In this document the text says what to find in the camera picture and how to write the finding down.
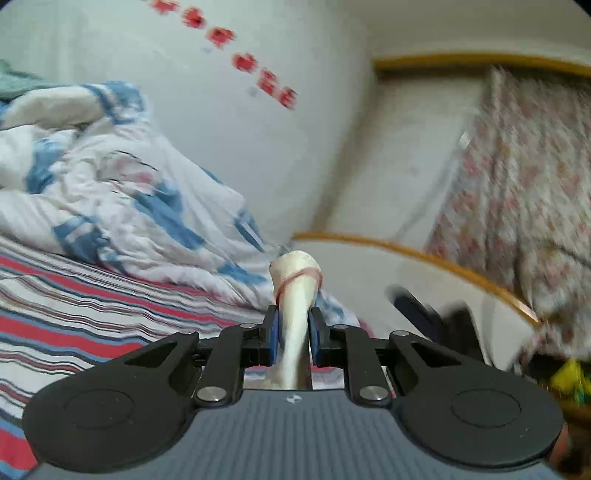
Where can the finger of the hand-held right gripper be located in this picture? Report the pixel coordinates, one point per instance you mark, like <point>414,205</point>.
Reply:
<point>407,303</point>

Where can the floral cloth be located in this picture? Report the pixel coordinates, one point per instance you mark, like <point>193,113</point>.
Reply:
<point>531,194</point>

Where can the striped bed sheet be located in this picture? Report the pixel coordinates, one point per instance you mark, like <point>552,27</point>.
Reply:
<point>69,314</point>

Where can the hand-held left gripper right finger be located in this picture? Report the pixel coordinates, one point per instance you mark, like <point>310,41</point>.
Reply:
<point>316,334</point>

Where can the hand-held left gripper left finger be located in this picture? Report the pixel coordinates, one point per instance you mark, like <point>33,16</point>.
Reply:
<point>274,333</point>

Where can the white board with wooden trim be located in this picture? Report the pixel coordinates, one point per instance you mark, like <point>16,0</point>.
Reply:
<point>406,272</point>

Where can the pink rubber band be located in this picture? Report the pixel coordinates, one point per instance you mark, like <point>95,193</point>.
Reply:
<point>300,276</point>

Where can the red wall decoration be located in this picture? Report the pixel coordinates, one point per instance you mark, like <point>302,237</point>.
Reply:
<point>221,39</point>

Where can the white shopping bag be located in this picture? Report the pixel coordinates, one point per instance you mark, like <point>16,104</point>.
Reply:
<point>295,318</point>

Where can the yellow and green packet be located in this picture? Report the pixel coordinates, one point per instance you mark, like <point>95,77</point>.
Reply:
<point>570,381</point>

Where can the green cloth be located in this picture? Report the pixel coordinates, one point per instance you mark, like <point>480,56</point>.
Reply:
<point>21,81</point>

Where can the white and blue quilt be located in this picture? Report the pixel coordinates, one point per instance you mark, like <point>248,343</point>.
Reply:
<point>115,184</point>

